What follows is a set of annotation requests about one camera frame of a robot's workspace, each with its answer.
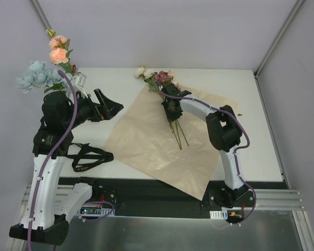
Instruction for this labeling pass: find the artificial flower bunch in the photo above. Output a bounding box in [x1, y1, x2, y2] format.
[134, 65, 189, 150]

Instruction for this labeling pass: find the black ribbon gold lettering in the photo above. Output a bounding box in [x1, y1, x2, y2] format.
[67, 143, 114, 173]

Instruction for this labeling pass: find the orange wrapping paper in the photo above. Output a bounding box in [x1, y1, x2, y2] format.
[104, 86, 225, 200]

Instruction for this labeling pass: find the blue flower stem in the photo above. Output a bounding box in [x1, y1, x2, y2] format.
[16, 60, 69, 93]

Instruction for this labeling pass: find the peach rose stem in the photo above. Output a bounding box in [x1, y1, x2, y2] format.
[46, 29, 76, 75]

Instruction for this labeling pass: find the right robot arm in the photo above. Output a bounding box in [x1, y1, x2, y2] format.
[158, 84, 250, 208]

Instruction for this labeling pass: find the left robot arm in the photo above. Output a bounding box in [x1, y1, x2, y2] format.
[9, 89, 124, 246]

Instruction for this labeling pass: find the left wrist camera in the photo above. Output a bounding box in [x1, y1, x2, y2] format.
[71, 73, 89, 97]

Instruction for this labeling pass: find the left aluminium frame post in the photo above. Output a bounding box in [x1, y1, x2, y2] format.
[28, 0, 75, 76]

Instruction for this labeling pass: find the aluminium frame post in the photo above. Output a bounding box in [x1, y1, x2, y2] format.
[28, 0, 75, 76]
[254, 0, 306, 79]

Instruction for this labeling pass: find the front aluminium rail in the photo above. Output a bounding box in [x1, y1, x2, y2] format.
[24, 178, 304, 223]

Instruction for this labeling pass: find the right aluminium frame post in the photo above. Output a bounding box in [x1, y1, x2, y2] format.
[254, 0, 306, 79]

